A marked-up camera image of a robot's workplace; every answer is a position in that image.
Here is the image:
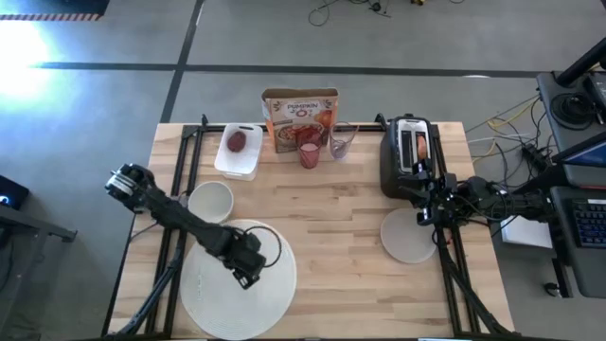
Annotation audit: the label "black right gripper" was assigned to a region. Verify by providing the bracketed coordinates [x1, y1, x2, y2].
[399, 160, 459, 214]

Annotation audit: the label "black toaster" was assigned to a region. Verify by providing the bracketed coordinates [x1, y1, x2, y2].
[379, 114, 449, 200]

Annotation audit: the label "round white woven placemat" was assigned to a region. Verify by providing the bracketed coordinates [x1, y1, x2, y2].
[179, 218, 298, 341]

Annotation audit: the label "white ceramic bowl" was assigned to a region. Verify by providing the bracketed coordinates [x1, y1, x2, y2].
[187, 180, 235, 224]

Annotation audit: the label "beige round plate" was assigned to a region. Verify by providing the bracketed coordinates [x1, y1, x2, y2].
[380, 207, 437, 265]

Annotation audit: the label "white plastic bin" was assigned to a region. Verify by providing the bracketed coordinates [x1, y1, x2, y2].
[213, 122, 264, 182]

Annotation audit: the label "dark red fruit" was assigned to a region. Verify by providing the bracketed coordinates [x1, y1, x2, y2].
[226, 130, 248, 153]

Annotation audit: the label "red faceted plastic tumbler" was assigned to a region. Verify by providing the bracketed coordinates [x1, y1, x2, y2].
[296, 126, 325, 171]

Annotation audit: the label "pumpkin cereal box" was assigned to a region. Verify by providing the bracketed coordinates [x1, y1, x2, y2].
[260, 87, 340, 154]

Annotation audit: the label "clear plastic tumbler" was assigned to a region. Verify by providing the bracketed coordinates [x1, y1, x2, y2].
[329, 121, 360, 161]

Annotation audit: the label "white paper sheet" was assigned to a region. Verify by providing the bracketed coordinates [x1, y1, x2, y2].
[500, 215, 554, 250]

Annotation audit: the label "open laptop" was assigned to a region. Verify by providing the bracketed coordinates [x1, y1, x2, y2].
[551, 132, 606, 188]

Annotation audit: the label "black computer keyboard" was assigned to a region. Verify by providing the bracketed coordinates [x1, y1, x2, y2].
[571, 198, 606, 249]

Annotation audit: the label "grey side desk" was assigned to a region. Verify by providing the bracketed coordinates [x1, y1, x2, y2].
[537, 70, 606, 299]

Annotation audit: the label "grey metal stand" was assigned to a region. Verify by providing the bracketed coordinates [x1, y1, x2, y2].
[0, 203, 79, 332]

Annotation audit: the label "black electronics box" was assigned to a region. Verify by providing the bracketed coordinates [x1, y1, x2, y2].
[0, 174, 30, 211]

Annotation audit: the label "hazard striped floor mat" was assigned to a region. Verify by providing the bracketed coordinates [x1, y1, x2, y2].
[0, 0, 111, 22]

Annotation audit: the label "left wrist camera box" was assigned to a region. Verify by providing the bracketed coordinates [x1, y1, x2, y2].
[231, 266, 262, 292]

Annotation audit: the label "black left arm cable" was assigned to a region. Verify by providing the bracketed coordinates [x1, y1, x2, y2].
[241, 224, 284, 269]

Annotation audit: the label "tangled floor cables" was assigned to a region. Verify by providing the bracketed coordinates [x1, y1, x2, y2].
[466, 94, 555, 174]

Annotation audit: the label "black aluminium table frame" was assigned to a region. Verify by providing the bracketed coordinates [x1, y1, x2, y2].
[101, 113, 515, 340]

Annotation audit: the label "coiled black cable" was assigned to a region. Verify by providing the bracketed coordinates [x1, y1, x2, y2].
[550, 92, 596, 127]

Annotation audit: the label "loose black floor cable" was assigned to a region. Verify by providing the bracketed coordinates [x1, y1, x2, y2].
[307, 0, 468, 27]

